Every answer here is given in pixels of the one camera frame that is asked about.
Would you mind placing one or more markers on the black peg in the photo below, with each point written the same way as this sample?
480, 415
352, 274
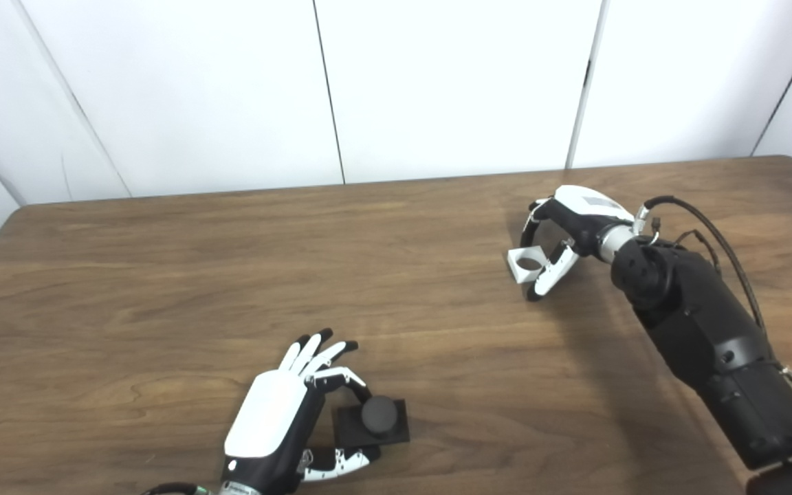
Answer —
377, 416

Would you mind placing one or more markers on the white square piece with hole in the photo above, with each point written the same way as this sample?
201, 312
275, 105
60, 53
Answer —
521, 273

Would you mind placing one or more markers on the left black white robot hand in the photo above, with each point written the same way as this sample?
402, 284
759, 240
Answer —
269, 419

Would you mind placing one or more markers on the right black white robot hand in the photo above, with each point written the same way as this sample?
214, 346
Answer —
585, 213

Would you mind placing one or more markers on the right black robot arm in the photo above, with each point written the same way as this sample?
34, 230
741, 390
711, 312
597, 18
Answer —
712, 330

